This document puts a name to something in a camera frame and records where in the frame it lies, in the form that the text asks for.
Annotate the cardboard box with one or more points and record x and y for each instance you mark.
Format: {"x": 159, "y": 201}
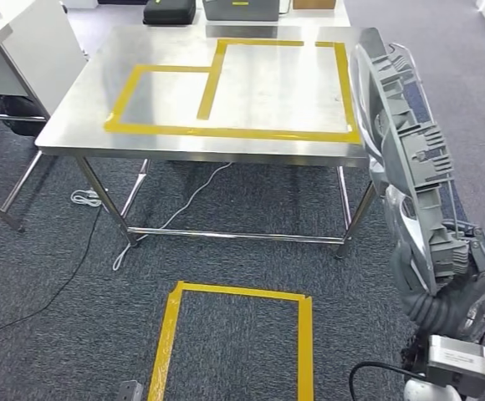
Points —
{"x": 313, "y": 4}

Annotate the black bag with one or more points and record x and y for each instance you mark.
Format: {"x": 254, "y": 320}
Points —
{"x": 20, "y": 124}

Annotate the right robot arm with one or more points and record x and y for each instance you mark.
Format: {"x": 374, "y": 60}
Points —
{"x": 428, "y": 315}

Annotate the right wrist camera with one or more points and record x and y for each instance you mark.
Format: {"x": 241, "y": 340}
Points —
{"x": 455, "y": 362}

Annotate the steel workbench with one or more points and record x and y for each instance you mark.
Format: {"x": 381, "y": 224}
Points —
{"x": 79, "y": 127}

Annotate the black hard case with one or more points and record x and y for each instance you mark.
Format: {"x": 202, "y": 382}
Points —
{"x": 169, "y": 12}

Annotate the white desk steel legs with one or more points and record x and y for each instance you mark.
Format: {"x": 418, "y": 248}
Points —
{"x": 46, "y": 50}

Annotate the yellow tape rectangles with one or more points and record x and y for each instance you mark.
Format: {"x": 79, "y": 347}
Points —
{"x": 226, "y": 133}

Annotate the white power strip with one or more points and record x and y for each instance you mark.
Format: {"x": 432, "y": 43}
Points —
{"x": 85, "y": 198}

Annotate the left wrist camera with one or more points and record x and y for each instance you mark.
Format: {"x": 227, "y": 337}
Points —
{"x": 129, "y": 392}

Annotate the yellow floor tape square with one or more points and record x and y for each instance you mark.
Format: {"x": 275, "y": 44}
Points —
{"x": 305, "y": 354}

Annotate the grey plastic hubcap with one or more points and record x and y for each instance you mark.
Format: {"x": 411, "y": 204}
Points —
{"x": 409, "y": 144}

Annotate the grey laptop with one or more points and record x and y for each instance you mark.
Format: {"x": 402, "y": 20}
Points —
{"x": 240, "y": 11}

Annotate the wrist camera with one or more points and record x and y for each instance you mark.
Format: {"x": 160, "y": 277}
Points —
{"x": 129, "y": 392}
{"x": 455, "y": 362}

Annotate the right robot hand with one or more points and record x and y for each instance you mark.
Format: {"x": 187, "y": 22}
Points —
{"x": 480, "y": 299}

